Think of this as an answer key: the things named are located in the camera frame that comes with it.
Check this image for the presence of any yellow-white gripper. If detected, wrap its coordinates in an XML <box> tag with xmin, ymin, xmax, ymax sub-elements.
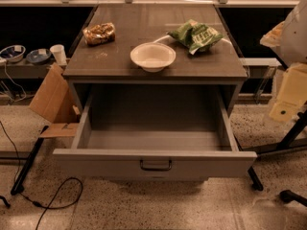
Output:
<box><xmin>269</xmin><ymin>62</ymin><xmax>307</xmax><ymax>122</ymax></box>

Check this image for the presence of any grey top drawer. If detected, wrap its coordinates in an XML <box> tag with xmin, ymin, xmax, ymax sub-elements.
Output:
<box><xmin>54</xmin><ymin>92</ymin><xmax>256</xmax><ymax>181</ymax></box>

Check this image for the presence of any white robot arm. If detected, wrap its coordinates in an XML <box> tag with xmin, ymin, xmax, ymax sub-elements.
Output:
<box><xmin>260</xmin><ymin>0</ymin><xmax>307</xmax><ymax>122</ymax></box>

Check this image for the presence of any grey drawer cabinet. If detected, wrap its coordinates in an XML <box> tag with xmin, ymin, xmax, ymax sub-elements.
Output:
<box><xmin>64</xmin><ymin>3</ymin><xmax>248</xmax><ymax>110</ymax></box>

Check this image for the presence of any grey low shelf right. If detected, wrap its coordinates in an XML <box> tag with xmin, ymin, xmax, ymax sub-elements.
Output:
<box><xmin>240</xmin><ymin>57</ymin><xmax>281</xmax><ymax>79</ymax></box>

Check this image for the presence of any grey low shelf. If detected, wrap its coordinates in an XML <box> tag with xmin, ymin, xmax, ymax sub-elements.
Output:
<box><xmin>240</xmin><ymin>57</ymin><xmax>281</xmax><ymax>79</ymax></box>
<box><xmin>0</xmin><ymin>59</ymin><xmax>56</xmax><ymax>80</ymax></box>

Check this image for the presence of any black stand leg right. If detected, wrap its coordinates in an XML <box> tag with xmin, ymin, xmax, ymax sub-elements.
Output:
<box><xmin>248</xmin><ymin>167</ymin><xmax>263</xmax><ymax>191</ymax></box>

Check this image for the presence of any black stand leg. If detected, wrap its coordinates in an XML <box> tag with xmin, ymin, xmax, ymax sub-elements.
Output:
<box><xmin>11</xmin><ymin>137</ymin><xmax>44</xmax><ymax>196</ymax></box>
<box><xmin>248</xmin><ymin>167</ymin><xmax>263</xmax><ymax>191</ymax></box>

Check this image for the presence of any black caster foot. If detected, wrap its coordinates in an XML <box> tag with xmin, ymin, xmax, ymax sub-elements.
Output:
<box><xmin>279</xmin><ymin>190</ymin><xmax>307</xmax><ymax>207</ymax></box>

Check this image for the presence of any green chip bag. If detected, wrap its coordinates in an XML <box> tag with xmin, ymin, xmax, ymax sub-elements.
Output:
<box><xmin>168</xmin><ymin>19</ymin><xmax>223</xmax><ymax>55</ymax></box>

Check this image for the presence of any white plastic bowl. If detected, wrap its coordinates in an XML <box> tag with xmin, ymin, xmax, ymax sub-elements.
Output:
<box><xmin>130</xmin><ymin>42</ymin><xmax>176</xmax><ymax>73</ymax></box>

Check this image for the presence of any brown snack bag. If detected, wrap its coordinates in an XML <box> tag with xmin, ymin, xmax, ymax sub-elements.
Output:
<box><xmin>83</xmin><ymin>23</ymin><xmax>115</xmax><ymax>46</ymax></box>

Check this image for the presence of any white paper cup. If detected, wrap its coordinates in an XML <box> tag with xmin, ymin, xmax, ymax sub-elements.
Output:
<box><xmin>50</xmin><ymin>44</ymin><xmax>67</xmax><ymax>66</ymax></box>

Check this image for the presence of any brown cardboard box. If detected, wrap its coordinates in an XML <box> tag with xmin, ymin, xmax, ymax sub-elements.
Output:
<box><xmin>29</xmin><ymin>63</ymin><xmax>79</xmax><ymax>138</ymax></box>

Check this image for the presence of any blue bowl on shelf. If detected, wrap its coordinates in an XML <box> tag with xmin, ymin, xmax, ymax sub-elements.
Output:
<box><xmin>26</xmin><ymin>49</ymin><xmax>51</xmax><ymax>65</ymax></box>

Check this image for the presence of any white bowl on shelf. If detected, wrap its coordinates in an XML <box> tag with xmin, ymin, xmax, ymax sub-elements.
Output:
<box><xmin>0</xmin><ymin>45</ymin><xmax>26</xmax><ymax>63</ymax></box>

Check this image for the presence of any grey low shelf left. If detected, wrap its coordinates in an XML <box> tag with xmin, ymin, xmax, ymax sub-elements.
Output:
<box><xmin>0</xmin><ymin>59</ymin><xmax>56</xmax><ymax>80</ymax></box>

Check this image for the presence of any black stand leg left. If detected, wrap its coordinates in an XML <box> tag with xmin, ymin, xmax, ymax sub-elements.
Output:
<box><xmin>11</xmin><ymin>137</ymin><xmax>44</xmax><ymax>196</ymax></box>

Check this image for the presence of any dark metal drawer handle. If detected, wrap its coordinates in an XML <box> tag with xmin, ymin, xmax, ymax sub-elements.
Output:
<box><xmin>139</xmin><ymin>160</ymin><xmax>173</xmax><ymax>172</ymax></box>

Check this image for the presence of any white cable on shelf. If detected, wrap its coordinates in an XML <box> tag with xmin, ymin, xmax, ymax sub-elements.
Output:
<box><xmin>0</xmin><ymin>60</ymin><xmax>28</xmax><ymax>104</ymax></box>

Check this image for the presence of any black floor cable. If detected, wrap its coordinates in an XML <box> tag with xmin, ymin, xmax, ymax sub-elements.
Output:
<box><xmin>0</xmin><ymin>120</ymin><xmax>84</xmax><ymax>230</ymax></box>

